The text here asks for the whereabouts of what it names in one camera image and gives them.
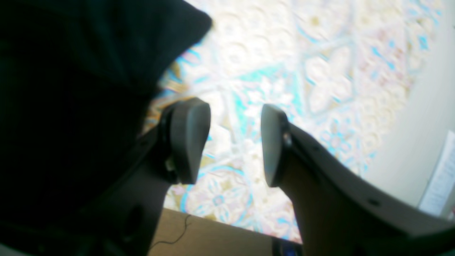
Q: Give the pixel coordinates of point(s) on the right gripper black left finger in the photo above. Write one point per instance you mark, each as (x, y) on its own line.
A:
(123, 221)

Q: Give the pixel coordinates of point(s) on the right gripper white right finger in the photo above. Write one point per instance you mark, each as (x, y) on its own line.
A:
(338, 213)

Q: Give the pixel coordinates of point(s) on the patterned colourful tablecloth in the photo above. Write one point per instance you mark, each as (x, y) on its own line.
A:
(341, 70)

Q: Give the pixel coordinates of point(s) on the black T-shirt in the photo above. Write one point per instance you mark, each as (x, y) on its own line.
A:
(76, 79)

